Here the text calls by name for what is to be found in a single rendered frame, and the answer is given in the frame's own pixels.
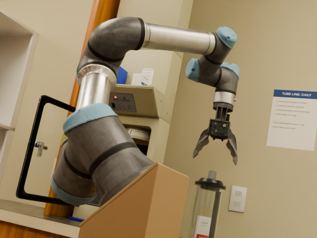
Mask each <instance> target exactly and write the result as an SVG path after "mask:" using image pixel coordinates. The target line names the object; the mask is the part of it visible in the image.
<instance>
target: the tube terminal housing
mask: <svg viewBox="0 0 317 238"><path fill-rule="evenodd" d="M181 64H182V59H181V58H180V57H179V56H178V55H177V54H176V53H175V52H174V51H165V50H138V51H135V50H130V51H128V52H127V53H126V54H125V57H124V59H123V61H122V63H121V65H120V67H122V68H123V69H124V70H126V71H127V72H128V73H127V79H126V83H125V84H126V85H131V83H132V79H133V74H137V73H141V72H142V68H155V71H154V76H153V81H152V86H154V87H155V88H156V89H158V90H159V91H160V92H162V93H163V94H164V100H163V105H162V110H161V115H160V117H159V118H156V117H146V116H135V115H125V114H117V115H118V118H119V120H120V121H121V123H122V124H123V126H124V127H125V126H133V127H140V128H145V129H148V130H151V135H150V141H149V146H148V151H147V157H148V158H149V159H151V160H152V161H153V162H155V163H156V162H158V163H161V164H163V161H164V156H165V151H166V145H167V139H168V134H169V129H170V123H171V118H172V113H173V107H174V103H175V95H176V91H177V85H178V80H179V75H180V70H181ZM98 209H99V207H96V206H92V205H87V204H84V205H80V206H79V207H77V206H75V207H74V211H73V216H72V217H76V218H79V219H84V220H85V219H86V218H88V217H89V216H90V215H91V214H93V213H94V212H95V211H96V210H98Z"/></svg>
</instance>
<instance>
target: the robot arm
mask: <svg viewBox="0 0 317 238"><path fill-rule="evenodd" d="M236 41H237V35H236V34H235V32H234V31H233V30H232V29H230V28H228V27H226V26H221V27H219V28H218V29H217V30H216V32H215V33H212V32H206V31H200V30H193V29H187V28H181V27H174V26H168V25H159V24H153V23H147V22H144V20H143V19H142V18H138V17H117V18H113V19H110V20H107V21H105V22H103V23H101V24H100V25H98V26H97V27H96V28H95V29H94V30H93V31H92V33H91V34H90V37H89V40H88V43H87V45H86V47H85V50H84V53H83V55H82V58H81V61H80V62H79V64H78V66H77V70H76V79H77V82H78V84H79V86H80V91H79V96H78V100H77V105H76V110H75V112H73V113H72V114H71V115H70V116H68V117H67V119H66V120H65V121H64V123H63V130H64V134H65V135H66V136H67V138H66V139H65V140H64V141H63V143H62V146H61V150H60V154H59V159H58V164H57V167H56V170H55V172H54V173H53V174H52V180H51V186H52V189H53V191H54V193H55V194H56V195H57V196H58V198H59V199H61V200H62V201H64V202H66V203H68V204H73V205H84V204H87V203H89V202H91V201H92V200H93V199H94V198H95V197H96V196H97V199H98V203H99V208H100V207H101V206H103V205H104V204H105V203H106V202H107V201H109V200H110V199H111V198H112V197H114V196H115V195H116V194H117V193H119V192H120V191H121V190H122V189H124V188H125V187H126V186H127V185H129V184H130V183H131V182H132V181H134V180H135V179H136V178H137V177H139V176H140V175H141V174H143V173H144V172H145V171H146V170H147V169H148V168H150V167H151V166H152V165H153V164H155V162H153V161H152V160H151V159H149V158H148V157H147V156H146V155H144V154H143V153H142V152H141V151H140V149H139V148H138V146H137V145H136V143H135V142H134V140H133V139H132V138H131V136H130V135H129V133H128V132H127V130H126V129H125V127H124V126H123V124H122V123H121V121H120V120H119V118H118V115H117V114H115V113H114V111H113V110H112V109H111V107H110V106H109V105H108V102H109V95H110V92H112V91H113V90H114V88H115V87H116V84H117V74H118V70H119V67H120V65H121V63H122V61H123V59H124V57H125V54H126V53H127V52H128V51H130V50H135V51H138V50H140V49H141V48H148V49H156V50H165V51H176V52H185V53H193V54H201V57H200V58H199V59H191V60H190V61H189V62H188V64H187V67H186V77H187V78H188V79H190V80H193V81H196V82H199V83H202V84H205V85H209V86H212V87H215V88H216V89H215V94H214V100H213V109H214V110H216V116H215V119H210V121H209V127H208V128H207V129H205V130H204V131H203V132H202V134H201V136H200V138H199V141H198V143H197V144H196V146H195V149H194V151H193V158H195V157H196V156H197V155H198V153H199V151H200V150H202V148H203V146H205V145H207V144H208V143H209V138H208V137H209V136H211V137H212V138H213V140H215V139H221V141H222V142H223V140H226V139H228V141H227V143H226V146H227V148H228V149H229V150H230V152H231V155H232V157H233V162H234V164H235V165H237V161H238V155H237V145H236V138H235V136H234V134H233V133H232V131H231V129H230V125H231V122H230V114H227V113H228V112H233V107H234V102H236V101H237V99H235V97H236V91H237V85H238V80H239V73H240V72H239V71H240V69H239V67H238V66H237V65H235V64H233V63H223V61H224V60H225V58H226V57H227V55H228V54H229V52H230V51H231V49H233V47H234V45H235V43H236Z"/></svg>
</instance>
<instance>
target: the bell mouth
mask: <svg viewBox="0 0 317 238"><path fill-rule="evenodd" d="M125 129H126V130H127V132H128V133H129V135H130V136H131V138H132V139H133V140H134V142H135V143H136V144H137V145H144V146H149V141H150V135H151V130H148V129H145V128H141V127H133V126H125Z"/></svg>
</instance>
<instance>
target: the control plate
mask: <svg viewBox="0 0 317 238"><path fill-rule="evenodd" d="M115 96H116V97H117V98H115ZM123 97H125V99H124V98H123ZM111 103H115V107H116V108H113V107H112V104H111ZM108 105H109V106H110V107H111V109H112V110H113V111H127V112H137V111H136V106H135V102H134V97H133V94H131V93H111V92H110V95H109V102H108ZM118 105H120V106H118ZM123 105H125V107H123ZM128 105H129V106H130V107H128Z"/></svg>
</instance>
